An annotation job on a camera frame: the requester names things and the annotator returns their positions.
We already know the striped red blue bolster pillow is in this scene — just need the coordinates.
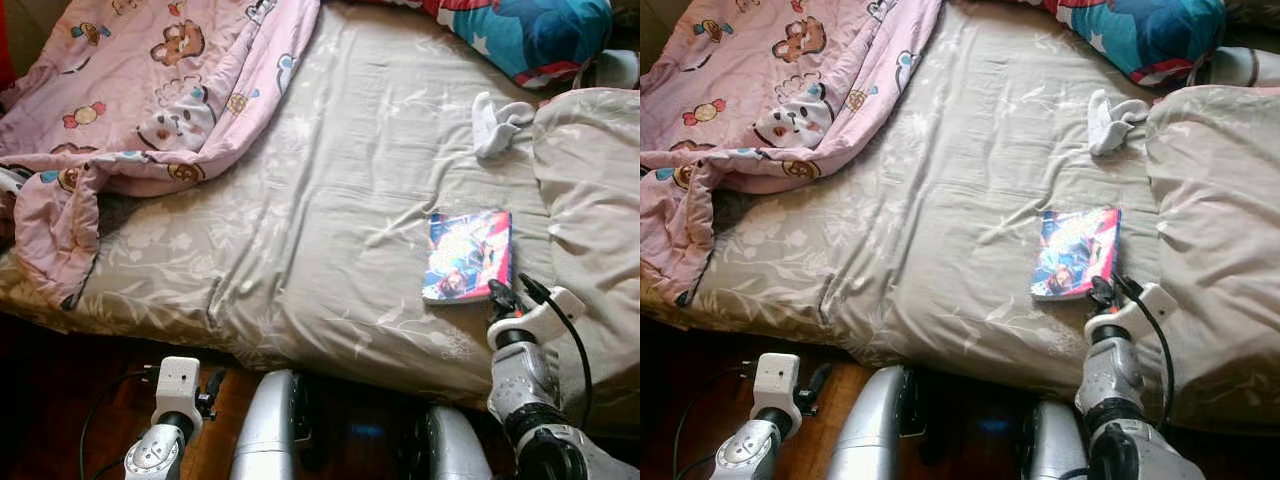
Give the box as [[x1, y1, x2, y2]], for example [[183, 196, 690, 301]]
[[1015, 0, 1229, 86], [375, 0, 614, 89]]

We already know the silver left robot leg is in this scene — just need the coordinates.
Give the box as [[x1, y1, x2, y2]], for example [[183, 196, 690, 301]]
[[230, 370, 311, 480], [828, 365, 916, 480]]

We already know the colourful picture book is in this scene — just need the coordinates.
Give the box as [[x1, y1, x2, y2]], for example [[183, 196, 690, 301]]
[[1030, 207, 1123, 301], [422, 209, 514, 305]]

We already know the white grey folded cloth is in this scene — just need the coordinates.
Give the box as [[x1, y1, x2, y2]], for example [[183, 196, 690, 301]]
[[1195, 45, 1280, 89], [575, 50, 641, 93]]

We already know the pink cartoon print blanket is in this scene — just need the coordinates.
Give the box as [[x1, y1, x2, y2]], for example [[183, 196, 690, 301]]
[[0, 0, 323, 311], [640, 0, 946, 306]]

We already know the white sock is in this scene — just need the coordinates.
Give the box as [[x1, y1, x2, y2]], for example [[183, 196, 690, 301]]
[[470, 90, 538, 159], [1087, 88, 1151, 156]]

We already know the large pale beige pillow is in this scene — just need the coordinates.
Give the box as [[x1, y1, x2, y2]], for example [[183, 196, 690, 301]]
[[1143, 85, 1280, 426], [530, 88, 641, 421]]

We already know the silver right robot leg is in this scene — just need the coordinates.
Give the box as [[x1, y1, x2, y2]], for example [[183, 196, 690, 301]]
[[420, 405, 496, 480], [1020, 400, 1091, 480]]

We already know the silver robot leg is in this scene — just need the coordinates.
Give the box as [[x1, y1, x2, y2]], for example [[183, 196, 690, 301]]
[[230, 370, 311, 480], [828, 365, 916, 480], [1020, 400, 1091, 480], [420, 405, 496, 480]]

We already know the bed with beige sheet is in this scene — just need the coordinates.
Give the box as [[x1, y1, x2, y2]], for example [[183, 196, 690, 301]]
[[0, 0, 641, 431], [640, 0, 1280, 431]]

